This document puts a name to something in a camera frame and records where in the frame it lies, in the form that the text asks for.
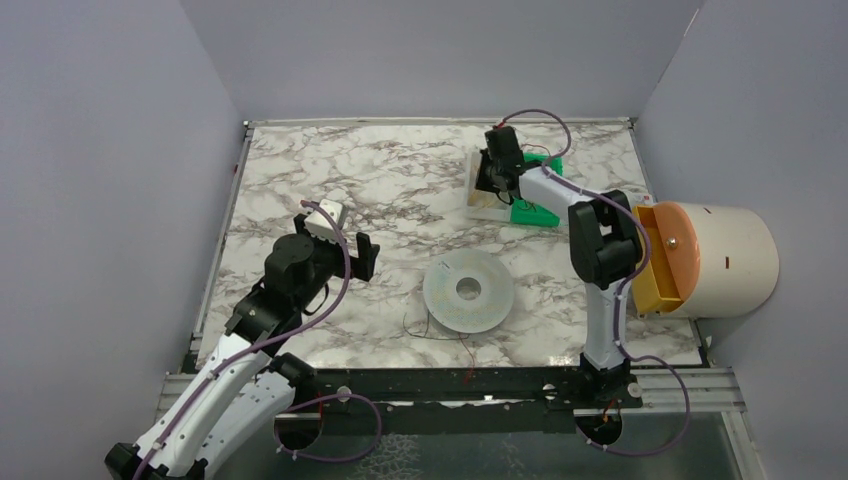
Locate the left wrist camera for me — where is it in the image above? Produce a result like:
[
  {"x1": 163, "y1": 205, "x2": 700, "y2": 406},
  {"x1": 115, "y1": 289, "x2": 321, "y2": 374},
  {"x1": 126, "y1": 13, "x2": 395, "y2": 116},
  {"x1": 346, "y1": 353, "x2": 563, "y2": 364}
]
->
[{"x1": 305, "y1": 199, "x2": 348, "y2": 243}]

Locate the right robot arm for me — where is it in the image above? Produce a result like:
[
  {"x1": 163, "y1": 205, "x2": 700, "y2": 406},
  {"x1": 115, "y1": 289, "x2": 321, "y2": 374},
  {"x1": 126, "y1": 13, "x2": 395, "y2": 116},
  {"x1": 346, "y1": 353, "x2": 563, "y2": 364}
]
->
[{"x1": 475, "y1": 125, "x2": 643, "y2": 401}]

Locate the thin black wire on table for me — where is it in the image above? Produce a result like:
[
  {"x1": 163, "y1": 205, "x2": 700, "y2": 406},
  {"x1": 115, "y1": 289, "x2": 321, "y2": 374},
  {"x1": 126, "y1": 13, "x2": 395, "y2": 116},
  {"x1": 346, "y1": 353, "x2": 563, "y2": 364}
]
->
[{"x1": 402, "y1": 311, "x2": 465, "y2": 342}]

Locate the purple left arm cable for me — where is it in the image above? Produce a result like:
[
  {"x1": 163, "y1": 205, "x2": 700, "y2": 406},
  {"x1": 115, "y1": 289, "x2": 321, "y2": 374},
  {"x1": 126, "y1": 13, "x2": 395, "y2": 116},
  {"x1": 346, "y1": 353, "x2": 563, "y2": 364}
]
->
[{"x1": 132, "y1": 199, "x2": 352, "y2": 480}]

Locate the green plastic bin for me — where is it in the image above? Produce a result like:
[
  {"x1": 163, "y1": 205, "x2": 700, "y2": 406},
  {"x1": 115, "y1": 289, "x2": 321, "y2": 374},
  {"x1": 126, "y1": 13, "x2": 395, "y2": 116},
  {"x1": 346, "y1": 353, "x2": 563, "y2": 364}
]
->
[{"x1": 509, "y1": 153, "x2": 563, "y2": 228}]

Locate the black mounting rail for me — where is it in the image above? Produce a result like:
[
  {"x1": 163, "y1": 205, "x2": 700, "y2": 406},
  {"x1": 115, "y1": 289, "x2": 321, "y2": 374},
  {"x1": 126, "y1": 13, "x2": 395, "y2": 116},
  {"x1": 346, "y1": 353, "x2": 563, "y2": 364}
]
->
[{"x1": 178, "y1": 360, "x2": 644, "y2": 439}]

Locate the white and orange cylinder container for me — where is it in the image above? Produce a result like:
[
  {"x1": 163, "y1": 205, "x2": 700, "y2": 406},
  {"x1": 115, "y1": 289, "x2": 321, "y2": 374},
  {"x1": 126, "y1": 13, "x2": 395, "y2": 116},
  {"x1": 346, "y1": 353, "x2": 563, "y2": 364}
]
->
[{"x1": 631, "y1": 201, "x2": 780, "y2": 319}]

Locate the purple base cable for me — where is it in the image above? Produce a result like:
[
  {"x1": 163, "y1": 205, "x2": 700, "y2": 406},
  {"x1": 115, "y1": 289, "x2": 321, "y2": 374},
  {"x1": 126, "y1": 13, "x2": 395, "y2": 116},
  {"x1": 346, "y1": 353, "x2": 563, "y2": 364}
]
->
[
  {"x1": 574, "y1": 355, "x2": 692, "y2": 459},
  {"x1": 274, "y1": 394, "x2": 384, "y2": 465}
]

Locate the white translucent plastic bin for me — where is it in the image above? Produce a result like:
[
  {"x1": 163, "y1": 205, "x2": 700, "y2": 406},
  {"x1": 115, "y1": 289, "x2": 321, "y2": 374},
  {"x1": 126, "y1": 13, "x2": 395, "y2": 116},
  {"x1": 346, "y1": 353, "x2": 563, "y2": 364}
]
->
[{"x1": 463, "y1": 149, "x2": 512, "y2": 223}]

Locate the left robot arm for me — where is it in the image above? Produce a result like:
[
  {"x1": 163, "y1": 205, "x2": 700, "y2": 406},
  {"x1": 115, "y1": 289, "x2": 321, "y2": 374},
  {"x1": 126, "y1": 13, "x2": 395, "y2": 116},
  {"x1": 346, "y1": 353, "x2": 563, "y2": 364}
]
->
[{"x1": 104, "y1": 206, "x2": 380, "y2": 479}]

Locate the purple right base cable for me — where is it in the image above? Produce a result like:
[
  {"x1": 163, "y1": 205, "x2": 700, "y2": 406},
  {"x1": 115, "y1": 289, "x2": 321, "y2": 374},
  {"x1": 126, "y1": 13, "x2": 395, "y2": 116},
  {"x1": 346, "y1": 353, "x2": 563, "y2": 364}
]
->
[{"x1": 574, "y1": 355, "x2": 692, "y2": 459}]

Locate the thin red wire on table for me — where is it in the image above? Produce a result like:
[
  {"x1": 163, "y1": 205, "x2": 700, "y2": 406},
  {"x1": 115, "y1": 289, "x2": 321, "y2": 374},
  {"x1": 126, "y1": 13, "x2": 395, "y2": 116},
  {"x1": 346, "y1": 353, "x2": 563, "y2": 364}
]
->
[{"x1": 458, "y1": 334, "x2": 478, "y2": 386}]

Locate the white perforated filament spool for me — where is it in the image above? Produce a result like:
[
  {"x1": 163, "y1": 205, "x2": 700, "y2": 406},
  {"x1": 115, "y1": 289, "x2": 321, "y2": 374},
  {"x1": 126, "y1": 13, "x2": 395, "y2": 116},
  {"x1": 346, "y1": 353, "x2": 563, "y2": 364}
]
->
[{"x1": 423, "y1": 248, "x2": 515, "y2": 335}]

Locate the white paper label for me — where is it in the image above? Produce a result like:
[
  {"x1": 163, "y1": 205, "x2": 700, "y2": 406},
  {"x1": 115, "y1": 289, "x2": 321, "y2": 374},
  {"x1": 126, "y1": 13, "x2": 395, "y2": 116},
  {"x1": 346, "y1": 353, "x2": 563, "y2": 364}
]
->
[{"x1": 628, "y1": 192, "x2": 655, "y2": 206}]

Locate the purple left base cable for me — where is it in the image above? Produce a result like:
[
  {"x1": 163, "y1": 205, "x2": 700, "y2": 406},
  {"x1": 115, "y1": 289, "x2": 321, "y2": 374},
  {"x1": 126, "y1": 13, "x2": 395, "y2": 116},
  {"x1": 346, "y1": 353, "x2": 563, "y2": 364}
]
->
[{"x1": 274, "y1": 394, "x2": 384, "y2": 465}]

